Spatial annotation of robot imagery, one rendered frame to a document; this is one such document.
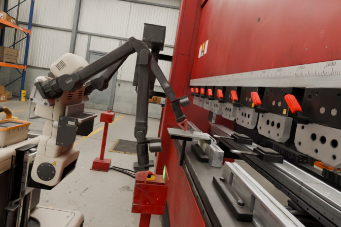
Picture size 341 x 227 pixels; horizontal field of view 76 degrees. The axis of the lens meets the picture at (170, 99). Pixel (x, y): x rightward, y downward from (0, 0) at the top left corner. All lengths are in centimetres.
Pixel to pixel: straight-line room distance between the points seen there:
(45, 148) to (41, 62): 852
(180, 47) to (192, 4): 47
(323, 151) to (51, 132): 125
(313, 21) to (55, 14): 951
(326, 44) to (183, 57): 180
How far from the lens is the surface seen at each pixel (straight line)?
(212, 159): 131
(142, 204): 117
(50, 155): 138
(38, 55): 989
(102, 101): 878
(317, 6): 73
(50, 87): 116
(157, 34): 250
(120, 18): 900
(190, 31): 239
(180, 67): 231
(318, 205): 104
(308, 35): 71
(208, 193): 100
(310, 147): 62
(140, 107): 105
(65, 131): 129
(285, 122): 71
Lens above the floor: 128
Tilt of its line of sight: 3 degrees down
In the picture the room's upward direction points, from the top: 9 degrees clockwise
